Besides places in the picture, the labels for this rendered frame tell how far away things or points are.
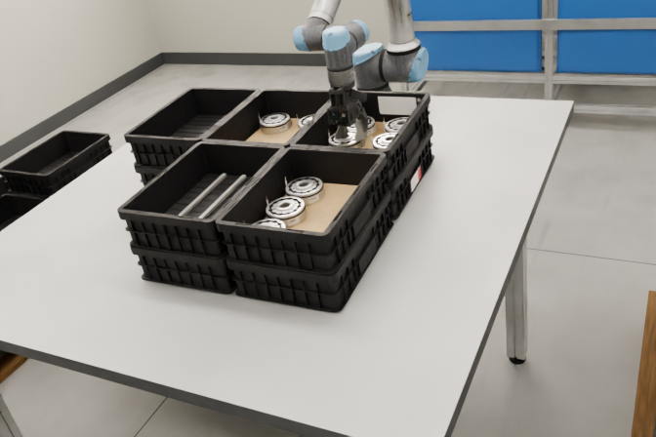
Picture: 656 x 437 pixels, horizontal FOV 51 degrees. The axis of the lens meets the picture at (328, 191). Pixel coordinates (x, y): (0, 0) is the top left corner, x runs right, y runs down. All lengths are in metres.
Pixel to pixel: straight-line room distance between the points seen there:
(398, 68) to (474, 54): 1.61
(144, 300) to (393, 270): 0.65
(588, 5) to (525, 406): 2.12
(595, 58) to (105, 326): 2.82
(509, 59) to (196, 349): 2.71
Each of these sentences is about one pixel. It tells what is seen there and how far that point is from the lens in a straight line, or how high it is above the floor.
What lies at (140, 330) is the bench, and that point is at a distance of 1.79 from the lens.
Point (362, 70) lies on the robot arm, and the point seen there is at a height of 0.92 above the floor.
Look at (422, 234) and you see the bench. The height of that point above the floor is 0.70.
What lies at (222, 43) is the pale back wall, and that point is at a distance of 5.78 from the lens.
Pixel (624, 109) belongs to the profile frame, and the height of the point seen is 0.13.
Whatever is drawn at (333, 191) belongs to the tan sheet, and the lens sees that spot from 1.88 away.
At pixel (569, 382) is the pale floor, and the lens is 2.47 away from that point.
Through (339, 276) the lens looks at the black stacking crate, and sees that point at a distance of 1.61.
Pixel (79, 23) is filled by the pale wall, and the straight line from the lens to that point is 5.54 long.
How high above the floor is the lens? 1.75
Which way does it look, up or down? 29 degrees down
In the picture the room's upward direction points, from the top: 10 degrees counter-clockwise
